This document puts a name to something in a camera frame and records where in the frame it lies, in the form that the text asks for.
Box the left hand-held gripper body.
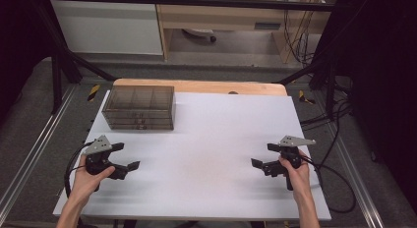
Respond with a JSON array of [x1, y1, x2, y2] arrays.
[[83, 135, 131, 193]]

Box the person's right hand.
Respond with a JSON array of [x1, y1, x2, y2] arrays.
[[278, 150, 311, 202]]

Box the hand-held gripper cable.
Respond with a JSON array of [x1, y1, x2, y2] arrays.
[[64, 141, 96, 200], [299, 153, 357, 214]]

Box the white table mat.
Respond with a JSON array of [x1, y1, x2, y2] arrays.
[[52, 90, 332, 221]]

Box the left hand-held gripper cable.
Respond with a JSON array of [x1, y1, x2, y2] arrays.
[[64, 141, 96, 200]]

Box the smoky transparent drawer cabinet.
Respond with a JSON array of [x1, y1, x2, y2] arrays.
[[101, 85, 176, 131]]

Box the right hand-held gripper cable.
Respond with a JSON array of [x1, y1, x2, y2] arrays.
[[299, 153, 357, 214]]

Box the aluminium rail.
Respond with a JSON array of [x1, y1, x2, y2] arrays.
[[0, 85, 79, 216], [323, 123, 386, 228]]

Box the black metal crossbar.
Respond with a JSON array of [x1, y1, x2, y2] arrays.
[[35, 0, 336, 12]]

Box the white cabinet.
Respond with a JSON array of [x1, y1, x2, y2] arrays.
[[50, 0, 164, 56]]

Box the black metal stand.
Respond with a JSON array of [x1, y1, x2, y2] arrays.
[[276, 50, 339, 121], [32, 1, 118, 115]]

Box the person's left hand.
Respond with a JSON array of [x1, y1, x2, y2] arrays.
[[70, 154, 116, 202]]

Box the black curtain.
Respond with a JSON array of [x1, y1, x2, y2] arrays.
[[0, 0, 55, 124], [328, 0, 417, 206]]

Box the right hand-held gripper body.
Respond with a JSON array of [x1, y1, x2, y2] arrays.
[[262, 135, 317, 192]]

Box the hanging cable bundle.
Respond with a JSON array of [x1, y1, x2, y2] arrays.
[[283, 0, 329, 67]]

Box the wooden table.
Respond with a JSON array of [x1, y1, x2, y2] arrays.
[[112, 78, 288, 97]]

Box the light wooden desk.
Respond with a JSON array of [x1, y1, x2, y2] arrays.
[[153, 0, 340, 64]]

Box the black floor cables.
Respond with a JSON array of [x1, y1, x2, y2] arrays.
[[299, 75, 354, 128]]

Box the yellow black tape strip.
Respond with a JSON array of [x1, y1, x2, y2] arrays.
[[87, 84, 101, 102], [298, 89, 317, 105]]

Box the office chair base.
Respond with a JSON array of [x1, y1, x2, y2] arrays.
[[181, 28, 217, 43]]

